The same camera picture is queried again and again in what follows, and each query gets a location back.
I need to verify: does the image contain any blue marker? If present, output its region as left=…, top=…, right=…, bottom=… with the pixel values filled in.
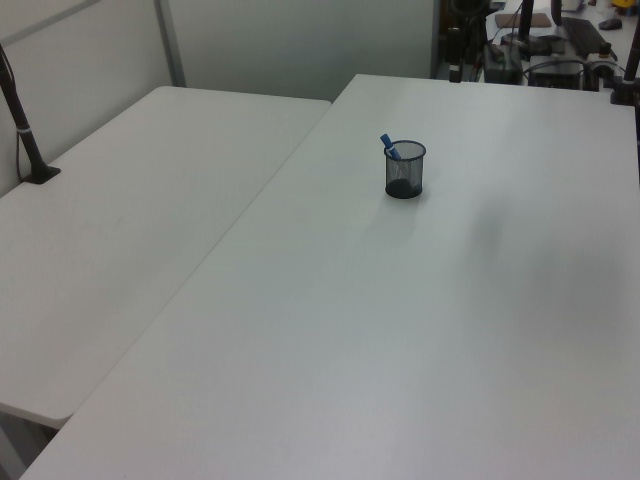
left=379, top=133, right=402, bottom=161

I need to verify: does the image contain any black mesh pen cup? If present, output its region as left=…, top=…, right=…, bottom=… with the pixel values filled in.
left=383, top=140, right=428, bottom=199

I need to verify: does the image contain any white side table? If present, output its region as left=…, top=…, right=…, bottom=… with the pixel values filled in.
left=0, top=85, right=334, bottom=422

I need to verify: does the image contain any dark equipment rack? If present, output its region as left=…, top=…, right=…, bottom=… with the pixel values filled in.
left=438, top=0, right=489, bottom=84

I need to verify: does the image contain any black electronics box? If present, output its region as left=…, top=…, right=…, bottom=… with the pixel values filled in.
left=483, top=43, right=524, bottom=84

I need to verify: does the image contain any black monitor stand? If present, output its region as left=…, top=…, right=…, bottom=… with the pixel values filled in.
left=500, top=0, right=567, bottom=56

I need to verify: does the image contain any grey control box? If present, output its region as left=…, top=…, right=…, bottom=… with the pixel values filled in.
left=528, top=54, right=587, bottom=90

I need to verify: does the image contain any brown mouse pad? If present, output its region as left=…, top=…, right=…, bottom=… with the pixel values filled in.
left=494, top=13, right=552, bottom=29

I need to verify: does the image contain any black keyboard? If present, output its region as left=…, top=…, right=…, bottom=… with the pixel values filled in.
left=561, top=16, right=604, bottom=54

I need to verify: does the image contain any black pole with table clamp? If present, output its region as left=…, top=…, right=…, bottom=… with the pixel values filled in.
left=608, top=33, right=640, bottom=107

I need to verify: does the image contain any black camera stand pole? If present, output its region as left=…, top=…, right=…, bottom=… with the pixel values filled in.
left=0, top=43, right=62, bottom=186

